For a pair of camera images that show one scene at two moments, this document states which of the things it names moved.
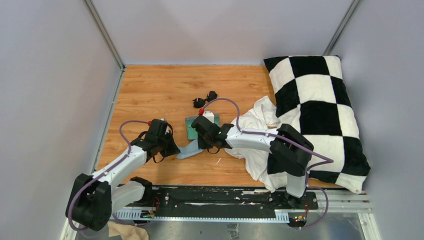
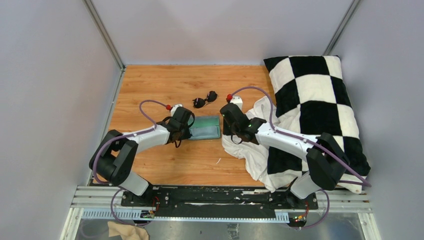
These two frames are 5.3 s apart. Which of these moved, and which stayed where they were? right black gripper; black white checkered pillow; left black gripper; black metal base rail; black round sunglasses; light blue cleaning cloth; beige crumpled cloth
Moved: light blue cleaning cloth; left black gripper; right black gripper
Stayed: beige crumpled cloth; black white checkered pillow; black metal base rail; black round sunglasses
